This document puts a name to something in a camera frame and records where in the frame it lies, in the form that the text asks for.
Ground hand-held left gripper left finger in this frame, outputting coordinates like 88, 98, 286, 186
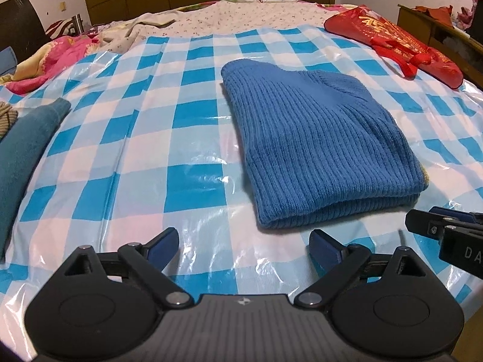
62, 227, 190, 308

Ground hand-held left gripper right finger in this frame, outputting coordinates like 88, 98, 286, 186
293, 229, 425, 308

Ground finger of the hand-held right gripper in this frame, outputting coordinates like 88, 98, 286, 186
429, 206, 483, 224
405, 208, 483, 243

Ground blue knit sweater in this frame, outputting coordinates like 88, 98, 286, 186
221, 59, 431, 230

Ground blue white checked plastic sheet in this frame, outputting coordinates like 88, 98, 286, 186
0, 24, 483, 325

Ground teal cloth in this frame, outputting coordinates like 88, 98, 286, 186
0, 97, 72, 262

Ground pink patterned cloth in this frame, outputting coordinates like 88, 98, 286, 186
456, 1, 483, 31

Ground wooden cabinet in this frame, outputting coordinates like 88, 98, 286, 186
397, 4, 483, 92

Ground red printed bag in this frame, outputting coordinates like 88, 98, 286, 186
324, 5, 464, 90

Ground red crumpled bag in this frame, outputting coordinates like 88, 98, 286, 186
413, 5, 454, 28

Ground brown plaid cloth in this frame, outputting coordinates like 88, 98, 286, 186
0, 102, 19, 141

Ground pink floral blanket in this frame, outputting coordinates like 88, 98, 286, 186
0, 32, 109, 96

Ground beige floral bed sheet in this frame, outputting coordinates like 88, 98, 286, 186
99, 0, 336, 54

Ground zebra print cloth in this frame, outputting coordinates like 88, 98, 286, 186
45, 19, 82, 39

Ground blue pillow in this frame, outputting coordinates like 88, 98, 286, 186
0, 48, 19, 77

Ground dark wooden headboard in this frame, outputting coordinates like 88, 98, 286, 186
0, 0, 48, 63

